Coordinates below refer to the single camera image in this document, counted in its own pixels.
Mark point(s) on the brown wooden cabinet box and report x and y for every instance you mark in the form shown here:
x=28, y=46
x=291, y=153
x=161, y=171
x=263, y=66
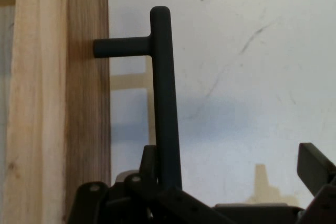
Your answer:
x=36, y=103

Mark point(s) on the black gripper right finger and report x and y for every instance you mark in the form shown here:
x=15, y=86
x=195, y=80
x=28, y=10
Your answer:
x=323, y=182

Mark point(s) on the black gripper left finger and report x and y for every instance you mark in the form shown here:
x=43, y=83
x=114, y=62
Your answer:
x=157, y=205

